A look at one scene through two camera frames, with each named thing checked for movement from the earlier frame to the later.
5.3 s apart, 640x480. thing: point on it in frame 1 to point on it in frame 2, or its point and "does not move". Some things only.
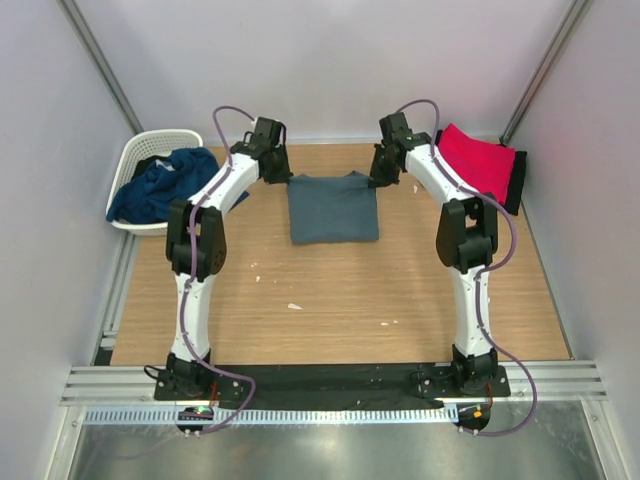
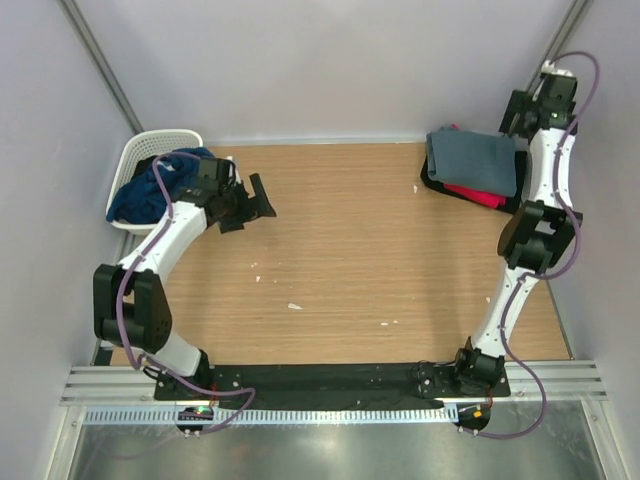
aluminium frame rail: (557, 381) does not move
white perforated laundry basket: (152, 143) does not move
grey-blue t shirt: (332, 208) to (473, 160)
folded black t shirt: (514, 195) does not move
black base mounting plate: (271, 386) does not move
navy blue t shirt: (179, 178) does not move
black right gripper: (378, 178) to (518, 102)
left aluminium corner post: (98, 56) does not move
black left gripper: (284, 174) to (254, 207)
